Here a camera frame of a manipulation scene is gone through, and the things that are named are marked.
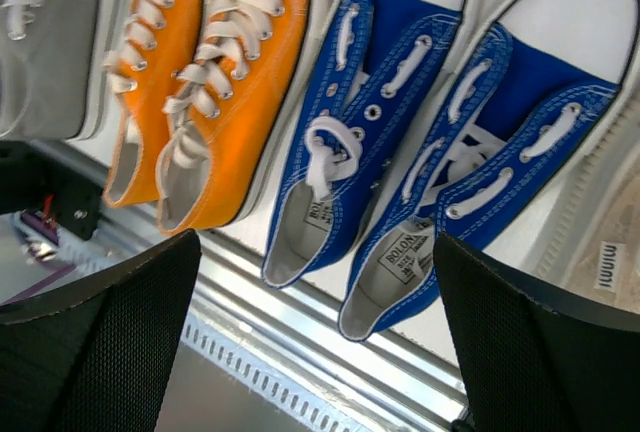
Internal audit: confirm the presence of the grey sneaker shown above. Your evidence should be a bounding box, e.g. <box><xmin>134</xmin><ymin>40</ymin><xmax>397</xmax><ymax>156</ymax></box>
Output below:
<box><xmin>1</xmin><ymin>0</ymin><xmax>125</xmax><ymax>140</ymax></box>

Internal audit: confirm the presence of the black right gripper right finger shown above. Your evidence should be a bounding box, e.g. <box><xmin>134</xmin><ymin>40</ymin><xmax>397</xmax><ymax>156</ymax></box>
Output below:
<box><xmin>434</xmin><ymin>233</ymin><xmax>639</xmax><ymax>431</ymax></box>

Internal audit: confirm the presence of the cream platform sneaker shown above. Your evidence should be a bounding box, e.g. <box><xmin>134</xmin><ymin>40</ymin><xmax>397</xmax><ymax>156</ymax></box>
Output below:
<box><xmin>521</xmin><ymin>96</ymin><xmax>639</xmax><ymax>313</ymax></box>

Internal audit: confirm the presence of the orange sneaker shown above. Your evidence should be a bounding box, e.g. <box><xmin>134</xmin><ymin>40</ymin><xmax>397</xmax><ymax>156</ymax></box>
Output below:
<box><xmin>104</xmin><ymin>0</ymin><xmax>203</xmax><ymax>207</ymax></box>
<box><xmin>156</xmin><ymin>0</ymin><xmax>310</xmax><ymax>233</ymax></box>

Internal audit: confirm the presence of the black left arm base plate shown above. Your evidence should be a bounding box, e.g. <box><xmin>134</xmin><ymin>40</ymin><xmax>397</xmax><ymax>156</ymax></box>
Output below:
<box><xmin>1</xmin><ymin>141</ymin><xmax>102</xmax><ymax>240</ymax></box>

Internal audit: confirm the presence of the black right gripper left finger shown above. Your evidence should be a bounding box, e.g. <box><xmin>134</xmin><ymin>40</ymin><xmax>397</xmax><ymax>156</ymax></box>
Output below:
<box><xmin>1</xmin><ymin>230</ymin><xmax>201</xmax><ymax>431</ymax></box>

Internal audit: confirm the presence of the blue sneaker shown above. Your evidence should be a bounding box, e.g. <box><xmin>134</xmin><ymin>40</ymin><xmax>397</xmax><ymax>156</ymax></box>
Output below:
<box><xmin>337</xmin><ymin>0</ymin><xmax>639</xmax><ymax>342</ymax></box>
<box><xmin>261</xmin><ymin>0</ymin><xmax>476</xmax><ymax>288</ymax></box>

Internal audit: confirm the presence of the aluminium front rail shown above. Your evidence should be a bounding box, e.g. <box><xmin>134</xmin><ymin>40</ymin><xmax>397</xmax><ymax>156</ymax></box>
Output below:
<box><xmin>157</xmin><ymin>232</ymin><xmax>468</xmax><ymax>431</ymax></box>

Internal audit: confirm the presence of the slotted cable duct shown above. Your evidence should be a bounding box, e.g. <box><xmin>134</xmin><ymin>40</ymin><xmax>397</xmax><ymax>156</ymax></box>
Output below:
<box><xmin>181</xmin><ymin>313</ymin><xmax>367</xmax><ymax>432</ymax></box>

